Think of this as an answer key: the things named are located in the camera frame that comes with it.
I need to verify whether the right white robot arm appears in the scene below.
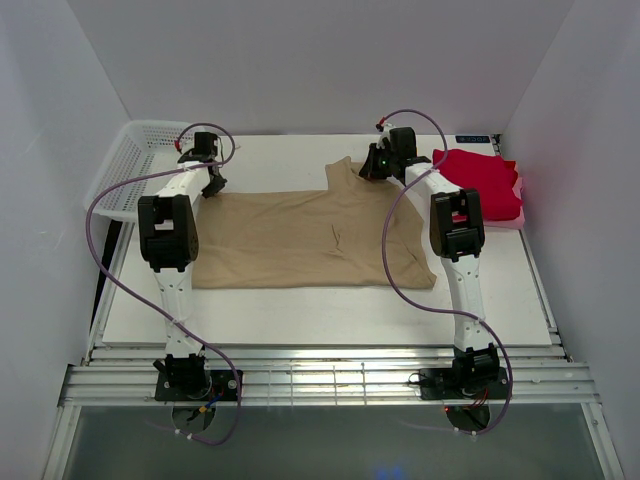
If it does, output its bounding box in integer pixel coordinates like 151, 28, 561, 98
359, 120, 500, 398

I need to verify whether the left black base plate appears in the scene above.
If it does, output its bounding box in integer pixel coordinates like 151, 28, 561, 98
153, 370, 243, 403

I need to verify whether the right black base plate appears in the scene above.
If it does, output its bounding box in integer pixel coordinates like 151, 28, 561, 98
417, 368, 509, 401

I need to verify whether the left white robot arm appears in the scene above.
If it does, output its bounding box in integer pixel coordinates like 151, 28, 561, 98
137, 132, 226, 400

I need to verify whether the white plastic mesh basket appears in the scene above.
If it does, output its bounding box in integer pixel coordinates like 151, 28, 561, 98
83, 120, 187, 222

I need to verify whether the red folded t shirt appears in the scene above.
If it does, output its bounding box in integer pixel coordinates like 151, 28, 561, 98
438, 149, 524, 228

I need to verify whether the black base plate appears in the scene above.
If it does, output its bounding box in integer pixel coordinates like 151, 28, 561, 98
417, 368, 509, 401
153, 370, 243, 403

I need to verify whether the aluminium rail frame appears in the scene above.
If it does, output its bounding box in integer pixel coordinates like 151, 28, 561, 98
60, 344, 600, 407

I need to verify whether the beige t shirt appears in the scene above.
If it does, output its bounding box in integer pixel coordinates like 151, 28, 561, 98
192, 157, 436, 289

